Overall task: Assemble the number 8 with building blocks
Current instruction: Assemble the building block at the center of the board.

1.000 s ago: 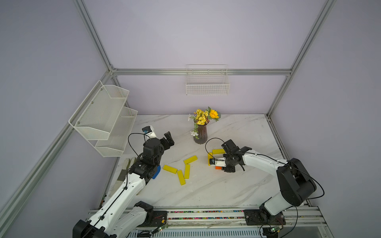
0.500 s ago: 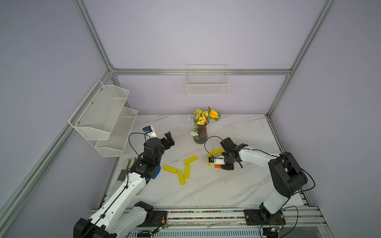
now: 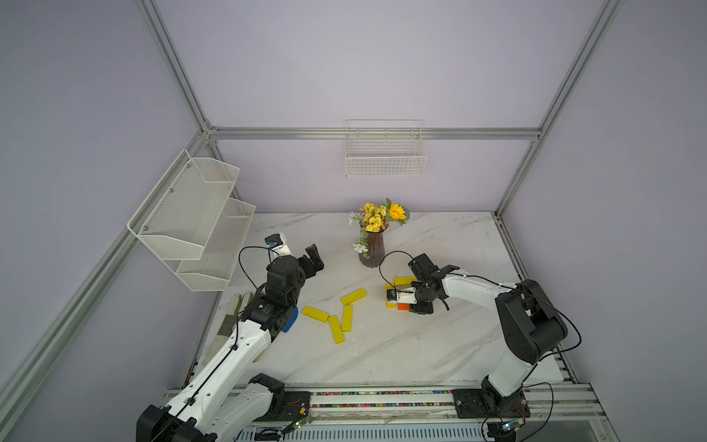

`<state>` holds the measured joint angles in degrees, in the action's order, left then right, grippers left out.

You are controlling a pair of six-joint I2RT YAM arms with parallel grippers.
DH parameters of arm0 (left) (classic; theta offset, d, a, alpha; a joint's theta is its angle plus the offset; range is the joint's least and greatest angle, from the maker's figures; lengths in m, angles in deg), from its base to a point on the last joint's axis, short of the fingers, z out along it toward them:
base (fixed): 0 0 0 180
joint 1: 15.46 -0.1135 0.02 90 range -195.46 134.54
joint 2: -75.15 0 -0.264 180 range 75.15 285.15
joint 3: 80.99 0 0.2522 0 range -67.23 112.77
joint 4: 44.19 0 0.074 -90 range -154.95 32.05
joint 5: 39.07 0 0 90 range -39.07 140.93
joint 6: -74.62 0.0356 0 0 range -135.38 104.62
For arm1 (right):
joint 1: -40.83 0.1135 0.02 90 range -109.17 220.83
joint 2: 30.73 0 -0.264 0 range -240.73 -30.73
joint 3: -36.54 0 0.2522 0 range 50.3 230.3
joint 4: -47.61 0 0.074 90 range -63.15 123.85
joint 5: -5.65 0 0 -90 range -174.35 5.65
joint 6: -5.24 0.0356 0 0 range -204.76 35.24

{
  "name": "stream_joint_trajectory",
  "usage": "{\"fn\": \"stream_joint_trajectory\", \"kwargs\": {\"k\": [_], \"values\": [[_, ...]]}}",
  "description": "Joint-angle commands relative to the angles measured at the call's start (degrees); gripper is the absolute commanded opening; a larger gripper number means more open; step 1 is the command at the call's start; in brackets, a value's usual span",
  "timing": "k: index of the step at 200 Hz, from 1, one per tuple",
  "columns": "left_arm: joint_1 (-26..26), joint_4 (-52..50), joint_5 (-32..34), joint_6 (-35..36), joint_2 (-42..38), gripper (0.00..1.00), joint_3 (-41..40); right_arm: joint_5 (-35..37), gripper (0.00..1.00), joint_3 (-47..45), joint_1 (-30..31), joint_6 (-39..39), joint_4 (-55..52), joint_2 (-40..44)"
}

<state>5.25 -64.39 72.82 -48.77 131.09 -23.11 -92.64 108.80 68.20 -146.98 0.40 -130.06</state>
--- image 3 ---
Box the yellow block bottom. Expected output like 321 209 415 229
393 276 417 287

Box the yellow block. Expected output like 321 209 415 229
302 306 330 322
341 288 367 306
386 284 397 309
393 276 417 287
328 316 344 344
342 304 354 333

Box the yellow block top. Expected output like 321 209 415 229
341 288 367 306

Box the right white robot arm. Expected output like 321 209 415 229
397 253 568 399

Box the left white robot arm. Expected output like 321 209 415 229
136 243 324 441

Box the dark ribbed vase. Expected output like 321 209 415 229
359 232 386 268

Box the yellow flower bouquet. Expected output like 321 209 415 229
349 199 411 254

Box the lower white mesh shelf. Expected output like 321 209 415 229
174 198 256 292

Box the white mesh shelf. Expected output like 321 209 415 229
174 198 256 292
127 150 239 261

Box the upper white mesh shelf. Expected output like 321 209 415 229
127 150 239 261

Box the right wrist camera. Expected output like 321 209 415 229
386 287 417 305

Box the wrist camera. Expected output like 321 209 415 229
264 233 292 257
386 287 417 305

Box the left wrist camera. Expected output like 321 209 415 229
264 233 292 257

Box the blue spatula wooden handle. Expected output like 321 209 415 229
282 307 299 333

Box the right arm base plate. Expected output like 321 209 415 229
452 388 530 419

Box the white wire wall basket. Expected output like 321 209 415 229
344 119 427 178

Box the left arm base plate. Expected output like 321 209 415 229
257 390 311 423

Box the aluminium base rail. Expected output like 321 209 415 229
159 383 609 442

